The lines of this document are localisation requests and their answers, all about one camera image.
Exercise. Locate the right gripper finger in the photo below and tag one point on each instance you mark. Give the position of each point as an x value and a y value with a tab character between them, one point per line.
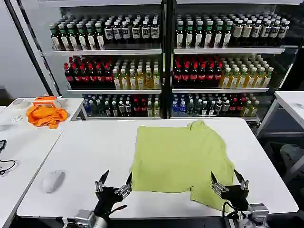
216	184
240	177

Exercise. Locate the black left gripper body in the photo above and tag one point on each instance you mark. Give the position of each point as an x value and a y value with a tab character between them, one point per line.
107	197

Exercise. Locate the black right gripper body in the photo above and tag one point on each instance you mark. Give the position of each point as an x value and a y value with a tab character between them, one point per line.
235	196

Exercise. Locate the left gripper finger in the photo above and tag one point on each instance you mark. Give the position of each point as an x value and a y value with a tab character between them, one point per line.
127	185
103	178

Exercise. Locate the light green shirt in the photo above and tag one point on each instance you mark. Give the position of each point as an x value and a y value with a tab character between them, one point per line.
180	156

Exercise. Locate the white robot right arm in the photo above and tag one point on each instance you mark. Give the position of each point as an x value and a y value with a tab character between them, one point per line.
254	217

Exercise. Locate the white computer mouse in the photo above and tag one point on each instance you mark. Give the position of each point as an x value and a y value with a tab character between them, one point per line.
53	181

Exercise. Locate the grey chair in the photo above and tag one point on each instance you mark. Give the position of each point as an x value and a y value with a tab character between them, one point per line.
291	156

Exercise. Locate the white desk with orange cloth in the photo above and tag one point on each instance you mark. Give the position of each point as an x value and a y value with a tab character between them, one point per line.
71	107

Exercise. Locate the white table with grey legs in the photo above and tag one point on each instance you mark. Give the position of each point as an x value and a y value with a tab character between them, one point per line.
285	111

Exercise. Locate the orange crumpled cloth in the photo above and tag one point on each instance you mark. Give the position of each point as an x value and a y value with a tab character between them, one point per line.
46	116

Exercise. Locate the orange and white box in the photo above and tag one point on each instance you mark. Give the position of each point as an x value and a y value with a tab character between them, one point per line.
46	101

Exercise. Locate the clear plastic piece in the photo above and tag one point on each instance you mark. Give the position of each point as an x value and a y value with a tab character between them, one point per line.
16	117

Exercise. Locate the small black device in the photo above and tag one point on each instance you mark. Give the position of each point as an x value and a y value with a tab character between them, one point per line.
2	144

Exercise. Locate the white tape roll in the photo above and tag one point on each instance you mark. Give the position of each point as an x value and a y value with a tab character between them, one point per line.
19	103

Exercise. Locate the bottle shelf with beige-label bottles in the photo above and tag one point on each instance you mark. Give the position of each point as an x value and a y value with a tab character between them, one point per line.
225	64

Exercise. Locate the bottle shelf with white-label bottles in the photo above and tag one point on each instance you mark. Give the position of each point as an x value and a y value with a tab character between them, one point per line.
111	64

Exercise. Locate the black slanted pole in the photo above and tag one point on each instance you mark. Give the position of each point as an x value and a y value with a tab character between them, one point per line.
31	47

